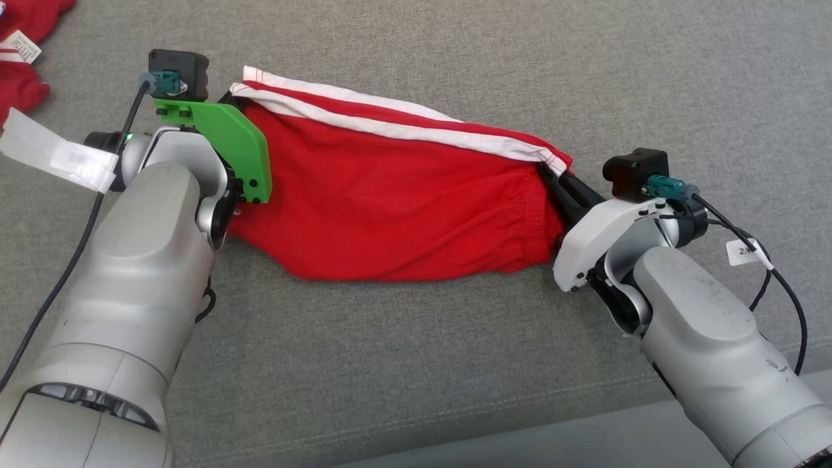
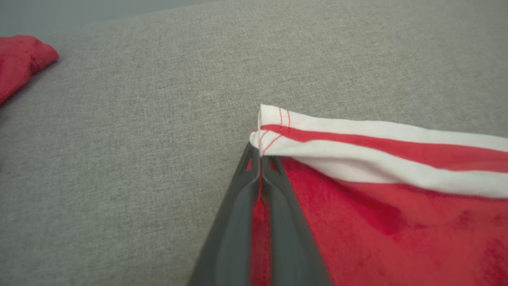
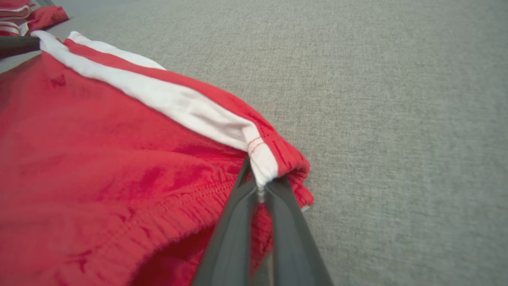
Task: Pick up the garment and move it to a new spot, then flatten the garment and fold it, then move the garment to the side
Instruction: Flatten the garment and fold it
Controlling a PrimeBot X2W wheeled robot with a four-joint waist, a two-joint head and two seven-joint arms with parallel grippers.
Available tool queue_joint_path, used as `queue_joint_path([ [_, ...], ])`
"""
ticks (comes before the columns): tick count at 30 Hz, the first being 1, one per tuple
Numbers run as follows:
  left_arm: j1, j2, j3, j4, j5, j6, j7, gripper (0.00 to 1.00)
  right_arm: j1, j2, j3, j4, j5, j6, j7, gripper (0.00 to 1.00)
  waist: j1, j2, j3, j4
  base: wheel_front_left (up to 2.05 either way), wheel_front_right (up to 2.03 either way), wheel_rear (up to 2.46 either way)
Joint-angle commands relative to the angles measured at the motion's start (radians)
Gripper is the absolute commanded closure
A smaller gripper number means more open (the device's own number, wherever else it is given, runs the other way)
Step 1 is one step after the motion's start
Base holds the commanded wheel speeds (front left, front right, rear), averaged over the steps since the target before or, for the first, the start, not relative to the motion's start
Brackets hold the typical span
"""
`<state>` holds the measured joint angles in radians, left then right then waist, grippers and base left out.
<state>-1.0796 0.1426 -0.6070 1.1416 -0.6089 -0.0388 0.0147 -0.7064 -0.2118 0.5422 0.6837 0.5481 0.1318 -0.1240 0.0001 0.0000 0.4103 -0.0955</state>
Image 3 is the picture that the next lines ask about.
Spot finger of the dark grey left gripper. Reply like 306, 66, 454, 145
0, 36, 42, 59

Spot red shorts with white stripe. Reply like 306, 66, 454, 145
0, 31, 315, 286

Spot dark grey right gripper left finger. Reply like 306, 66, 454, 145
192, 155, 259, 286

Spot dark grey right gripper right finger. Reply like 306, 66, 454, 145
264, 176, 334, 286

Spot red and white basketball jersey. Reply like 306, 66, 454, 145
0, 0, 69, 37

